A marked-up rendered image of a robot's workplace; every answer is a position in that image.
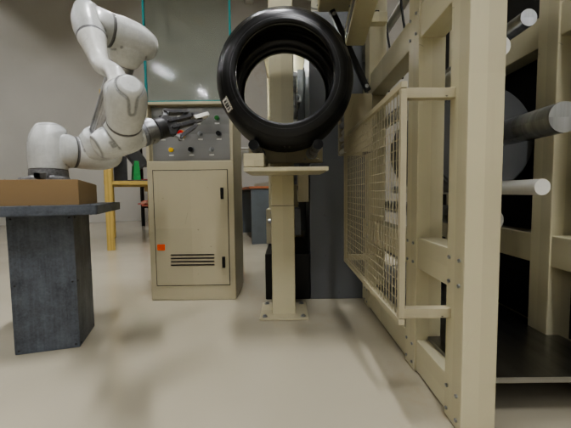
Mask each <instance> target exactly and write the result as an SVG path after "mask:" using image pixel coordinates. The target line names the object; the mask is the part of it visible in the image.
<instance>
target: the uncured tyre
mask: <svg viewBox="0 0 571 428"><path fill-rule="evenodd" d="M276 54H294V55H297V56H300V57H302V58H304V59H306V60H307V61H308V62H310V63H311V64H312V65H313V66H314V67H315V68H316V69H317V71H318V72H319V73H320V75H321V77H322V80H323V82H324V85H325V103H324V104H323V105H322V107H321V108H320V109H319V110H318V111H316V112H315V113H314V114H312V115H311V116H310V117H308V118H306V119H303V120H301V121H296V122H291V123H279V122H274V121H269V120H267V119H264V118H262V117H261V116H260V115H258V114H256V113H255V112H254V111H252V110H251V109H250V108H249V107H248V105H247V104H246V101H245V88H246V82H247V79H248V77H249V75H250V74H251V72H252V70H253V69H254V68H255V67H256V66H257V65H258V64H259V63H260V62H261V61H263V60H264V59H266V58H268V57H270V56H273V55H276ZM217 86H218V95H219V98H220V101H221V104H222V106H223V109H224V111H225V112H226V114H227V116H228V117H229V119H230V120H231V121H232V122H233V124H234V125H235V127H236V128H237V129H238V131H239V132H240V133H241V134H242V135H243V136H244V137H245V138H247V139H248V140H249V141H251V140H257V141H258V143H259V145H260V147H261V148H263V149H267V150H271V151H275V152H276V150H277V152H284V153H286V152H295V151H299V150H303V149H307V148H309V147H311V145H312V144H313V142H314V140H315V139H321V140H322V139H323V138H325V137H326V136H327V135H328V134H329V133H330V132H331V130H332V129H333V128H334V127H335V125H336V124H337V123H338V122H339V121H340V119H341V118H342V116H343V114H344V112H345V110H346V108H347V107H348V103H349V101H350V99H351V95H352V91H353V65H352V60H351V57H350V54H349V51H348V48H347V45H346V43H345V42H344V41H343V39H342V37H341V35H340V34H339V32H338V31H337V30H336V29H335V28H334V26H333V25H332V24H330V23H329V22H328V21H327V20H325V19H324V18H323V17H321V16H319V15H318V14H316V13H314V12H312V11H310V10H307V9H305V8H299V7H294V6H276V7H271V8H266V9H263V10H260V11H258V12H256V13H255V14H252V15H250V16H249V17H247V18H246V19H244V20H243V21H242V22H240V23H239V24H238V25H237V26H236V27H235V29H234V30H233V31H232V32H231V34H230V35H229V37H228V39H227V40H226V42H225V44H224V45H223V49H222V51H221V53H220V57H219V61H218V69H217ZM226 96H227V98H228V100H229V102H230V104H231V106H232V108H233V109H232V110H231V111H230V112H229V113H228V112H227V110H226V109H225V107H224V105H223V102H222V100H223V99H224V98H225V97H226ZM328 132H329V133H328ZM327 133H328V134H327ZM326 134H327V135H326ZM291 145H292V148H288V149H283V146H291Z"/></svg>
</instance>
